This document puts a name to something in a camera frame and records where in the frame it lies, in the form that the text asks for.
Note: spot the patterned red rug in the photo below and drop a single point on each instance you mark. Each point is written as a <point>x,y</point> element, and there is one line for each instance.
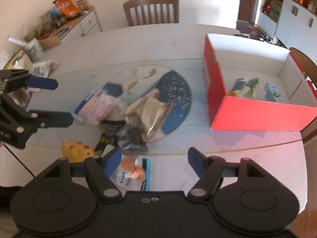
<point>246,27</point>

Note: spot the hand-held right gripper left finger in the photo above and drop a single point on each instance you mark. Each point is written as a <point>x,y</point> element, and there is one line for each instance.
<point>112,162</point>

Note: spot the brown door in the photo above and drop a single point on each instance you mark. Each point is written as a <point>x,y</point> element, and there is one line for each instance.
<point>247,0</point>

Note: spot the red cardboard box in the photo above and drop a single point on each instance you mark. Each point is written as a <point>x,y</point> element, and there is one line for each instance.
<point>215,79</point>

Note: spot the printed white cup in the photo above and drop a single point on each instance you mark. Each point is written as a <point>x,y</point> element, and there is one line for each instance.
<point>34,50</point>

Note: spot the white sideboard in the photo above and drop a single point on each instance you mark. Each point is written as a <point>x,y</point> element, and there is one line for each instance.
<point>88,23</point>

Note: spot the small cardboard box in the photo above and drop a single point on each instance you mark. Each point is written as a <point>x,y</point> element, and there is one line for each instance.
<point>49,43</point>

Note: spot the black gold printed packet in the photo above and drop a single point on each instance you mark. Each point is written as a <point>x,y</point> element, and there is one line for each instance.
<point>107,135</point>

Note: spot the purple printed bread packet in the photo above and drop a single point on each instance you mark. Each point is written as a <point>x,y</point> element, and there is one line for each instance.
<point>99,106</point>

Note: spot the yellow black pouch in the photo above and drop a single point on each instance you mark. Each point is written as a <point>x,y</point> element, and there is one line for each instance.
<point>14,59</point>

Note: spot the dark blue packet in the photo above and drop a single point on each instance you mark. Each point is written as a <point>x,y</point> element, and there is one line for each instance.
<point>112,89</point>

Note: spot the white wall cabinet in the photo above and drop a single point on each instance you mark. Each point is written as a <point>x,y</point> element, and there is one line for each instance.
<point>297,27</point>

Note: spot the glass turntable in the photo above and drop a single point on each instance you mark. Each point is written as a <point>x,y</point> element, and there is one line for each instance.
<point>173,65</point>

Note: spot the white bun snack packet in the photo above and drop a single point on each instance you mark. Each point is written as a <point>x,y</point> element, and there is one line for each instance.
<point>128,171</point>

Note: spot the dark glossy packet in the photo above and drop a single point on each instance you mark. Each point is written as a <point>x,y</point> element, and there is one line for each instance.
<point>132,137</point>

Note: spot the orange snack bag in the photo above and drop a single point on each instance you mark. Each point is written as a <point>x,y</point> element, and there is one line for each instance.
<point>68,6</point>

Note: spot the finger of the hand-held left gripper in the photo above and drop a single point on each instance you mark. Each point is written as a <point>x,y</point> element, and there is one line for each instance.
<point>42,83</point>
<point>54,120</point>

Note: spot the silver foil snack bag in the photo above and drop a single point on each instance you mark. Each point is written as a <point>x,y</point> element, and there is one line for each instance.
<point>148,114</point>

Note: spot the round blue white mat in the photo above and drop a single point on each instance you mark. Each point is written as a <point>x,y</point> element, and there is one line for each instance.
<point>178,91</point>

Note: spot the blue white small carton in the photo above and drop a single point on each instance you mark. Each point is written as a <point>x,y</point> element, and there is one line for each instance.
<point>272,93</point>

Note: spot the green white wipes packet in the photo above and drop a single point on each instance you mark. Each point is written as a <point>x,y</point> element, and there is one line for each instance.
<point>247,89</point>

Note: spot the white plastic bag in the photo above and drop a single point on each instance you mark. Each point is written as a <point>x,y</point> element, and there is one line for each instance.
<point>44,67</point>

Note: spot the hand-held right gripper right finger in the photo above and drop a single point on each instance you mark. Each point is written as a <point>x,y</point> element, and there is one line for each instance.
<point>194,161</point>

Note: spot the brown wooden chair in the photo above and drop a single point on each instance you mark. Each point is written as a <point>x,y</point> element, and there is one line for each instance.
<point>304,59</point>
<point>151,1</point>

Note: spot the white paper roll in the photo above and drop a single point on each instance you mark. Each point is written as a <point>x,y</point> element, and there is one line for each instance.
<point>16,41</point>

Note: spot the yellow bread shaped toy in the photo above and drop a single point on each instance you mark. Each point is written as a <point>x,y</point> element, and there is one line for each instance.
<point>74,150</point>

